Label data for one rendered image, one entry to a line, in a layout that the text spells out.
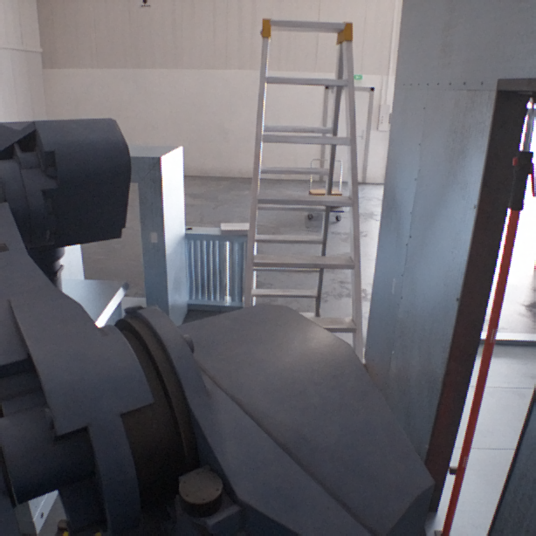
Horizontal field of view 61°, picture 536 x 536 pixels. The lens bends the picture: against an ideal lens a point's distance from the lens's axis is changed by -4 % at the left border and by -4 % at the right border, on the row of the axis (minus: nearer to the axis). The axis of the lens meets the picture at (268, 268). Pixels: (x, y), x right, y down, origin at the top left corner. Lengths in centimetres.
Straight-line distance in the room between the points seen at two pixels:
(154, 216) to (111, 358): 301
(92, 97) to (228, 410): 1163
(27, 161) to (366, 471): 115
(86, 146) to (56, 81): 1111
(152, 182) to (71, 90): 888
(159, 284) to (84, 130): 252
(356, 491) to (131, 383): 33
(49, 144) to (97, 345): 79
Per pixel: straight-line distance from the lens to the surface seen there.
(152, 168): 359
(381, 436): 73
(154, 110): 1166
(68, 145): 140
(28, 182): 140
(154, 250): 375
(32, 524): 276
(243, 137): 1130
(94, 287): 366
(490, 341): 166
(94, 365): 68
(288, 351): 80
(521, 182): 150
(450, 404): 197
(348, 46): 196
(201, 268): 456
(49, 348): 73
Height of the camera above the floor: 206
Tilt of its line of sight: 21 degrees down
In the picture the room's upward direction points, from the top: 2 degrees clockwise
